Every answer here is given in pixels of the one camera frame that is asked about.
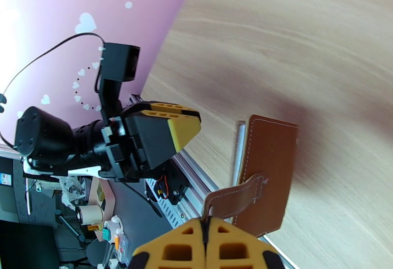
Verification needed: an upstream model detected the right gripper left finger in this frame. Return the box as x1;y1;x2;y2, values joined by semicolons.
129;217;206;269

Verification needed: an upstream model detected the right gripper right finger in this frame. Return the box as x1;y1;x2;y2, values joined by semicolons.
206;215;287;269

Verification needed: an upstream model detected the brown leather card holder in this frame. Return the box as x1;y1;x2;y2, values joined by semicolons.
201;114;300;239

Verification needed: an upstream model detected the dark grey desk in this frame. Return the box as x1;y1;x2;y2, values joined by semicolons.
109;181;174;269

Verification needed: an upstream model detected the crumpled white plastic bag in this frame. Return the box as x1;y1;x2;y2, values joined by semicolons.
59;175;87;208

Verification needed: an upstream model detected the white mug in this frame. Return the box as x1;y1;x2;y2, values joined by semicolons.
104;215;124;242

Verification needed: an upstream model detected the beige tape roll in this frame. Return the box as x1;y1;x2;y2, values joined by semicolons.
76;204;104;226

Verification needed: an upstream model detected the black monitor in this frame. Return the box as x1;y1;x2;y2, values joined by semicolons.
0;219;59;269

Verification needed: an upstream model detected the perforated metal cable tray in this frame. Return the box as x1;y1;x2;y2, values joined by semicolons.
143;178;186;233

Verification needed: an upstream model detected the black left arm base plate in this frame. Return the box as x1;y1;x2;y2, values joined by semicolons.
147;164;189;208

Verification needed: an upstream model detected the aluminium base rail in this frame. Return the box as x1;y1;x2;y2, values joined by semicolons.
129;93;297;269

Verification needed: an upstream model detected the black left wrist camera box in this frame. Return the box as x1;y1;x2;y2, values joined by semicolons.
99;42;141;82

